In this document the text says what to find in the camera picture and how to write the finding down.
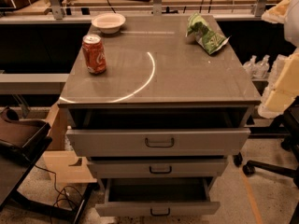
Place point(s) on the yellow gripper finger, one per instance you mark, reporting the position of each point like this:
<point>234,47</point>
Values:
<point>276,14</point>
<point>286,88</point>

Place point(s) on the green jalapeno chip bag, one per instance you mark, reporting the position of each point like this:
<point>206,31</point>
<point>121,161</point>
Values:
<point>204,35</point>

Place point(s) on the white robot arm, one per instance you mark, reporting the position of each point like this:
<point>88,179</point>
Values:
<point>291,26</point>

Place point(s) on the orange soda can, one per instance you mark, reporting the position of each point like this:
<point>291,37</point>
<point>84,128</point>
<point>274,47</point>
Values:
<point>94,54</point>

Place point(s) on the clear plastic bottle right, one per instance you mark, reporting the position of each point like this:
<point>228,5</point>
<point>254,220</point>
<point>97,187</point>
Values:
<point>261,67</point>

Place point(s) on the clear plastic bottle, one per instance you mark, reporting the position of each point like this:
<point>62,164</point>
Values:
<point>249,66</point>
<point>261,67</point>

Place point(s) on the clear plastic bottle left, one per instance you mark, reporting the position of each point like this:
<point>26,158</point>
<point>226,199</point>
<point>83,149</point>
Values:
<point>249,66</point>

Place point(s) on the grey drawer cabinet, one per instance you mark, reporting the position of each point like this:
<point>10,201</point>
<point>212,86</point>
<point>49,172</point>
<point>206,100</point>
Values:
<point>157,78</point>

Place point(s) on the top grey drawer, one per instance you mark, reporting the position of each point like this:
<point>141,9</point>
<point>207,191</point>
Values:
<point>157,143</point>

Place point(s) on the grey drawer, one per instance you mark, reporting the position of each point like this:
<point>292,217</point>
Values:
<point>157,143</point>
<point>157,168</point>
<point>157,197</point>

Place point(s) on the white bowl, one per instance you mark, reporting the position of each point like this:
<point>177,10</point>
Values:
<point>109,23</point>

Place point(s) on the bottom grey drawer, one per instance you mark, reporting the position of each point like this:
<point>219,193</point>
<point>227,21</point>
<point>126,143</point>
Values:
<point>157,197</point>

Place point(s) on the middle grey drawer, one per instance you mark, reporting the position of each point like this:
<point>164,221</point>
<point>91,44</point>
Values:
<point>157,168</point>

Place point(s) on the wooden box on floor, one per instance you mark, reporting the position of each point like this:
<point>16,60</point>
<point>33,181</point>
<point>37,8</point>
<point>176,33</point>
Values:
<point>59,157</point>

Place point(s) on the black chair with brown cushion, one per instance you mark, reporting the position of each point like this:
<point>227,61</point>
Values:
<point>22,143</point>

